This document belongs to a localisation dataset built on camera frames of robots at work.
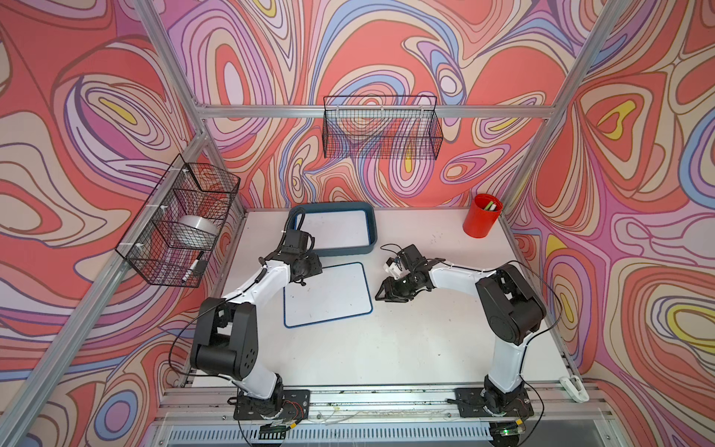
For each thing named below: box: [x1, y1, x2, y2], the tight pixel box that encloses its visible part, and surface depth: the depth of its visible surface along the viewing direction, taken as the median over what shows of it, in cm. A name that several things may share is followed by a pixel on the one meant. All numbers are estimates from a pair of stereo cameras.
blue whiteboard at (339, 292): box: [283, 261, 374, 328], surface depth 96 cm
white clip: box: [559, 375, 591, 404], surface depth 76 cm
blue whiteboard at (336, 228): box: [296, 209, 369, 249], surface depth 113 cm
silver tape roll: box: [175, 215, 221, 244], surface depth 73 cm
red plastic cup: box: [462, 193, 504, 240], surface depth 108 cm
